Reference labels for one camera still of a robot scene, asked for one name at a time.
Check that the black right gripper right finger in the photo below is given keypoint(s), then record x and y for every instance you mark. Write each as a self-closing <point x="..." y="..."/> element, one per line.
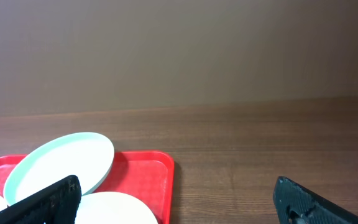
<point x="296" y="204"/>

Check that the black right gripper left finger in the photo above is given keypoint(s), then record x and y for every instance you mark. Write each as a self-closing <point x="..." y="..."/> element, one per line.
<point x="55" y="204"/>

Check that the white plate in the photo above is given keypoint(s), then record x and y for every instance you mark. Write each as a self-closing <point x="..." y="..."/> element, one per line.
<point x="113" y="208"/>

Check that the teal plate top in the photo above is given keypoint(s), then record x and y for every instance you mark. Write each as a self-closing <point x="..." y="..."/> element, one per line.
<point x="87" y="155"/>

